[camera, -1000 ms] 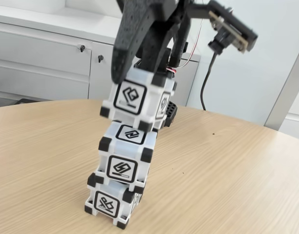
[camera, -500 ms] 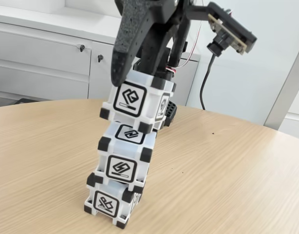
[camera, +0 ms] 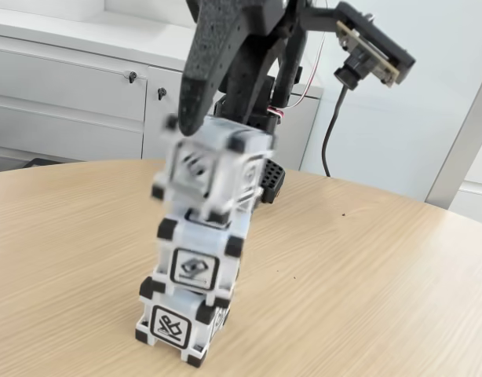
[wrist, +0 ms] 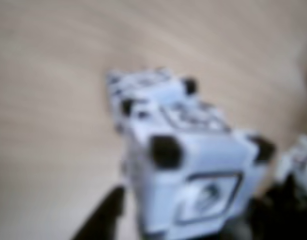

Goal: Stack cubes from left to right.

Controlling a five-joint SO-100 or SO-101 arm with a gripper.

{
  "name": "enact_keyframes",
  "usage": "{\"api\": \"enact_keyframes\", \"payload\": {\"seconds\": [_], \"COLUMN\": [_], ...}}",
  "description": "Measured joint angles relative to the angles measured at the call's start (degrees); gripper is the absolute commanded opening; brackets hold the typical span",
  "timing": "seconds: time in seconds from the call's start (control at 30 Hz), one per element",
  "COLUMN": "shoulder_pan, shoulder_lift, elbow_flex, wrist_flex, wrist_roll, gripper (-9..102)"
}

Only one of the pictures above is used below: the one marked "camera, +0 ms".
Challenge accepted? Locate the white cube house symbol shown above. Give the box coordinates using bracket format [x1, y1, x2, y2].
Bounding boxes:
[150, 113, 277, 225]

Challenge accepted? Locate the black camera cable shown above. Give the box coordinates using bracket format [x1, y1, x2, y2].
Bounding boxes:
[321, 86, 350, 178]

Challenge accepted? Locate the white cube zigzag symbol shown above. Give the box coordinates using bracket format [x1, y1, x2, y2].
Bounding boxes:
[156, 211, 252, 306]

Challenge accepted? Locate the white cabinet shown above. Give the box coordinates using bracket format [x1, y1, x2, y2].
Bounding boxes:
[0, 7, 324, 176]

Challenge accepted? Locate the white cube crossed-loop symbol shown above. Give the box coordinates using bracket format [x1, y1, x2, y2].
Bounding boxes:
[134, 276, 231, 369]

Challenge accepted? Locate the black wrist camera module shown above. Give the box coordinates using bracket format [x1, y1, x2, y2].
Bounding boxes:
[299, 2, 417, 90]

